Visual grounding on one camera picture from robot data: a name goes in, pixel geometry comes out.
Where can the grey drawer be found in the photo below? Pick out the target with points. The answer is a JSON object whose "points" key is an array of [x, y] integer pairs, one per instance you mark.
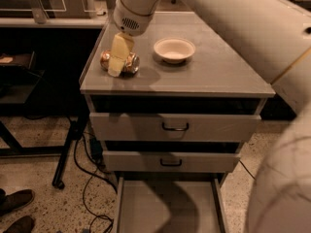
{"points": [[174, 119], [167, 161], [169, 206]]}

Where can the white paper bowl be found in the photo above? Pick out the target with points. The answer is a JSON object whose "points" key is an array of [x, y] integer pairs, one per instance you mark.
{"points": [[174, 50]]}

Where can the middle grey drawer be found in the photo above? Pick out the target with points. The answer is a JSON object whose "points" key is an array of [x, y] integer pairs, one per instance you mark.
{"points": [[167, 161]]}

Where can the black power adapter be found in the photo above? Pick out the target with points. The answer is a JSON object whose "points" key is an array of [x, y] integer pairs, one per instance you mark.
{"points": [[95, 150]]}

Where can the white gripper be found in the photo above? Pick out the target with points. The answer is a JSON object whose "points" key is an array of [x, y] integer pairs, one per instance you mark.
{"points": [[132, 20]]}

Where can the dark shoe lower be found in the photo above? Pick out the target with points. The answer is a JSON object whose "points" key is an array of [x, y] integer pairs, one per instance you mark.
{"points": [[23, 225]]}

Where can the grey drawer cabinet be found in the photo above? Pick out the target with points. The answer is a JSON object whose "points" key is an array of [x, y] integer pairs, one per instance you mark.
{"points": [[214, 71]]}

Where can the top grey drawer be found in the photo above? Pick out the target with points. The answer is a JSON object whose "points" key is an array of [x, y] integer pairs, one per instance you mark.
{"points": [[174, 119]]}

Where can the bottom grey drawer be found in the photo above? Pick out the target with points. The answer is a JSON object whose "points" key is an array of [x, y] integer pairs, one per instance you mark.
{"points": [[169, 206]]}

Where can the crushed orange soda can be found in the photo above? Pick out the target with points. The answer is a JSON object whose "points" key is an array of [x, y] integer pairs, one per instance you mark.
{"points": [[130, 66]]}

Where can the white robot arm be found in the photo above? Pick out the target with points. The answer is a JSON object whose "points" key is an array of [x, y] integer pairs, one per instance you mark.
{"points": [[271, 36]]}

